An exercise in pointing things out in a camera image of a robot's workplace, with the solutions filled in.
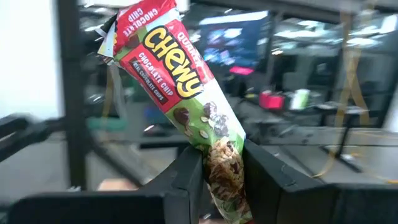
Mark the red box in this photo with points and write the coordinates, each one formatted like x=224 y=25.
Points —
x=272 y=101

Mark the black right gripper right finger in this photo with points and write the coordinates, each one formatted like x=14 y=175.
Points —
x=311 y=205

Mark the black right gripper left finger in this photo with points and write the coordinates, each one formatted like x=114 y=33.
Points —
x=124 y=208

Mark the white green container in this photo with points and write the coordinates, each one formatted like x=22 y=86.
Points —
x=300 y=99

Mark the black computer monitor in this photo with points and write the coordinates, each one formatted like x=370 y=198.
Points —
x=233 y=40

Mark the red chocolate chip granola bar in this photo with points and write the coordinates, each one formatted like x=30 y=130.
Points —
x=174 y=71

